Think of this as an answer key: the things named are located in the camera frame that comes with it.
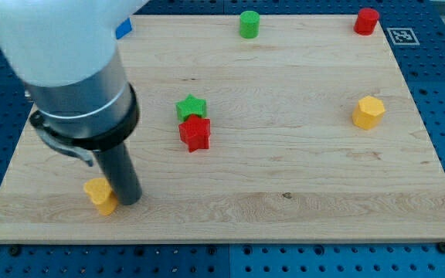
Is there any yellow hexagon block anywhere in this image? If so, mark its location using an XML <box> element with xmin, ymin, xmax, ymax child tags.
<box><xmin>352</xmin><ymin>96</ymin><xmax>386</xmax><ymax>130</ymax></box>

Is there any green star block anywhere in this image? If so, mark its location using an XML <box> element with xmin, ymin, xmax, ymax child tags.
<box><xmin>175</xmin><ymin>94</ymin><xmax>207</xmax><ymax>122</ymax></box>

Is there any green cylinder block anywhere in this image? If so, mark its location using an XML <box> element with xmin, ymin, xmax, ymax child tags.
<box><xmin>239</xmin><ymin>10</ymin><xmax>260</xmax><ymax>39</ymax></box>

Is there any blue block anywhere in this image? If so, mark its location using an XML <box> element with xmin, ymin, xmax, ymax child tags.
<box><xmin>115</xmin><ymin>18</ymin><xmax>133</xmax><ymax>39</ymax></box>

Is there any red cylinder block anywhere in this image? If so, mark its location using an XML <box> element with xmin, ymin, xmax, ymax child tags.
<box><xmin>353</xmin><ymin>8</ymin><xmax>380</xmax><ymax>36</ymax></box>

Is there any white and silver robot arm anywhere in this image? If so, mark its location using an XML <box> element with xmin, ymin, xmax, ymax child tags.
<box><xmin>0</xmin><ymin>0</ymin><xmax>148</xmax><ymax>164</ymax></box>

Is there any red star block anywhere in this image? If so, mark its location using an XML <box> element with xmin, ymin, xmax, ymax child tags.
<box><xmin>178</xmin><ymin>114</ymin><xmax>211</xmax><ymax>152</ymax></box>

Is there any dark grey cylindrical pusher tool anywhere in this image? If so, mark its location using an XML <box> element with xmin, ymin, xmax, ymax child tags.
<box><xmin>93</xmin><ymin>143</ymin><xmax>142</xmax><ymax>205</ymax></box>

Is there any light wooden board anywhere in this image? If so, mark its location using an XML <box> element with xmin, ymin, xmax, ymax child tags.
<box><xmin>0</xmin><ymin>15</ymin><xmax>445</xmax><ymax>244</ymax></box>

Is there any white fiducial marker tag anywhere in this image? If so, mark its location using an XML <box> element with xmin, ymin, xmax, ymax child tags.
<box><xmin>387</xmin><ymin>27</ymin><xmax>420</xmax><ymax>46</ymax></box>

